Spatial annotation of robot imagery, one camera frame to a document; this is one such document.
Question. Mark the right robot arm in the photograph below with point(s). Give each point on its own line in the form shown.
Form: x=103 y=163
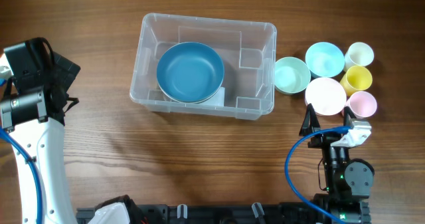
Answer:
x=348 y=181

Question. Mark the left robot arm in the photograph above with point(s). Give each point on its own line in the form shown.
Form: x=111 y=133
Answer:
x=39 y=152

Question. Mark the white label sticker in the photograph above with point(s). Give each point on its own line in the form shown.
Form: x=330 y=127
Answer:
x=217 y=99

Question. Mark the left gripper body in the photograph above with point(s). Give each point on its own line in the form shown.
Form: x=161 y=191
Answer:
x=66 y=70

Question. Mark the yellow cup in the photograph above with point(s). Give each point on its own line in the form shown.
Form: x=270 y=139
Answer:
x=357 y=78

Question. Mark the pink small bowl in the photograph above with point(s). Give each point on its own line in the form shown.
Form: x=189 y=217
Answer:
x=326 y=95

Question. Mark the pink cup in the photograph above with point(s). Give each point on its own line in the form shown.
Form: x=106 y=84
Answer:
x=363 y=104

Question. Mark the light blue small bowl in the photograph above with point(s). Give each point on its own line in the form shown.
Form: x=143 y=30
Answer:
x=324 y=60

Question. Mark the dark blue bowl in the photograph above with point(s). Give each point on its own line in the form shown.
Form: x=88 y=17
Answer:
x=190 y=63

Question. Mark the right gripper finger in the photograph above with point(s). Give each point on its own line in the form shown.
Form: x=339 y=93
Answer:
x=310 y=123
x=348 y=116

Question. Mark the mint green small bowl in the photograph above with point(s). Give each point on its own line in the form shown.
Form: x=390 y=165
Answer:
x=291 y=75

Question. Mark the clear plastic storage container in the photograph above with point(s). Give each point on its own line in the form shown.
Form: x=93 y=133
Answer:
x=248 y=51

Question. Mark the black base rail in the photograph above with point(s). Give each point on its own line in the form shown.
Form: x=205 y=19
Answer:
x=282 y=213

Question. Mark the cream white cup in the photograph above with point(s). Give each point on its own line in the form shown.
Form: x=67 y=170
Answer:
x=358 y=54

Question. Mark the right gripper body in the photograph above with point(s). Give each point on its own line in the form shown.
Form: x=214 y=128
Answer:
x=322 y=141

